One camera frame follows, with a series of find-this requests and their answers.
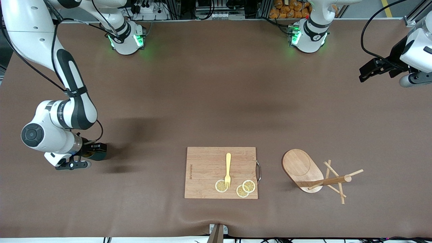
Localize black camera cable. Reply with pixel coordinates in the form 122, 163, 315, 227
0, 0, 104, 144
360, 0, 410, 66

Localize wooden mug tree rack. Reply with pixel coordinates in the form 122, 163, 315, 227
282, 149, 364, 205

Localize aluminium frame post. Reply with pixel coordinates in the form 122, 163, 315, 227
403, 0, 432, 27

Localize white power strip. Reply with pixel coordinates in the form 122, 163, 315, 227
133, 2, 169, 21

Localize white terminal block row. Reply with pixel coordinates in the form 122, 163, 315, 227
197, 10, 246, 20

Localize yellow fork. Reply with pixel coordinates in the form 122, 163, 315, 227
224, 153, 232, 189

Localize dark teal mug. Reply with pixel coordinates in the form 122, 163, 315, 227
82, 143, 108, 161

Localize brown table mat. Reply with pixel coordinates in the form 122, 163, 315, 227
0, 19, 432, 238

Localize camera stand post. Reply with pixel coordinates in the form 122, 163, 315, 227
207, 223, 228, 243

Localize wooden cutting board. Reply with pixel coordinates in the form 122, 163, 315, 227
184, 146, 262, 199

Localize orange snack packet pile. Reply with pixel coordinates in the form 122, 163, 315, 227
269, 0, 313, 19

